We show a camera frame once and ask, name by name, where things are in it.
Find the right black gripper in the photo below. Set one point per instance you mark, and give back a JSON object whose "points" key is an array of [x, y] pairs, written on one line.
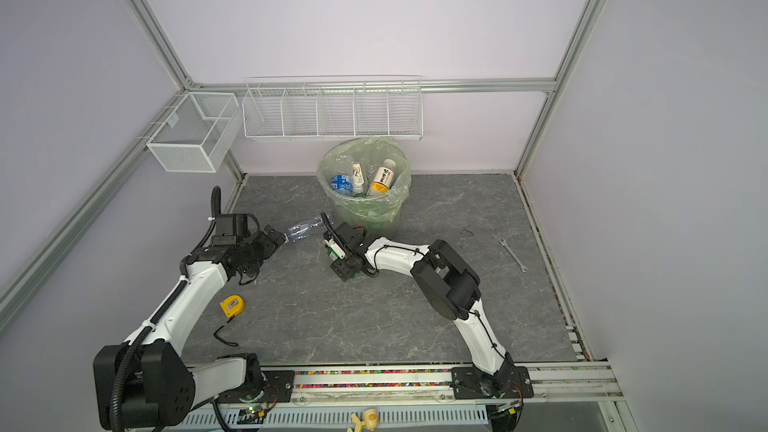
{"points": [[342, 270]]}

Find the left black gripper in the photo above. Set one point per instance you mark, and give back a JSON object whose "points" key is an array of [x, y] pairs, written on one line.
{"points": [[268, 246]]}

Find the green bottle yellow cap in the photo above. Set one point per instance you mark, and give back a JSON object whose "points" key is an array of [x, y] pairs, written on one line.
{"points": [[343, 265]]}

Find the clear bottle green cap small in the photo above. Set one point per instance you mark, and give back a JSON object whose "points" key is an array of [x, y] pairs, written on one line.
{"points": [[358, 179]]}

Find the clear bottle blue label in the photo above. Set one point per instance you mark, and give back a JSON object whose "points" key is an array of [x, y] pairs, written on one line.
{"points": [[342, 178]]}

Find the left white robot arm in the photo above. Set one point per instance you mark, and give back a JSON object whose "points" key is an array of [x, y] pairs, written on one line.
{"points": [[143, 381]]}

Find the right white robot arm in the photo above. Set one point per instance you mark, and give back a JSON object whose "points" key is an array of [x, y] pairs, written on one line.
{"points": [[451, 287]]}

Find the green-lined mesh waste bin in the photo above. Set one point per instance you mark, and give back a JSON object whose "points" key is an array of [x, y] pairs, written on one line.
{"points": [[380, 214]]}

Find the clear bottle dark blue neck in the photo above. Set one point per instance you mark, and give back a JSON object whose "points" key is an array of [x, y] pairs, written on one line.
{"points": [[305, 229]]}

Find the yellow tape measure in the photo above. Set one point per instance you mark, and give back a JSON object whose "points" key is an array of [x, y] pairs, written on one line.
{"points": [[232, 307]]}

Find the silver wrench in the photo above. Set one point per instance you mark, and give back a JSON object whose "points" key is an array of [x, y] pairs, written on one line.
{"points": [[523, 268]]}

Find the yellow toy figure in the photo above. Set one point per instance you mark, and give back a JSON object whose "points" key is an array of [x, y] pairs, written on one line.
{"points": [[368, 420]]}

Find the white mesh wall basket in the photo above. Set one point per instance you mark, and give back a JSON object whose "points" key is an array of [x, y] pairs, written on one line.
{"points": [[198, 132]]}

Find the white wire wall shelf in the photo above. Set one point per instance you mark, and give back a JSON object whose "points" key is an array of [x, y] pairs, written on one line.
{"points": [[333, 107]]}

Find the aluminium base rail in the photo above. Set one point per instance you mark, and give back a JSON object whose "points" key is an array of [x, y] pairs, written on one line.
{"points": [[428, 384]]}

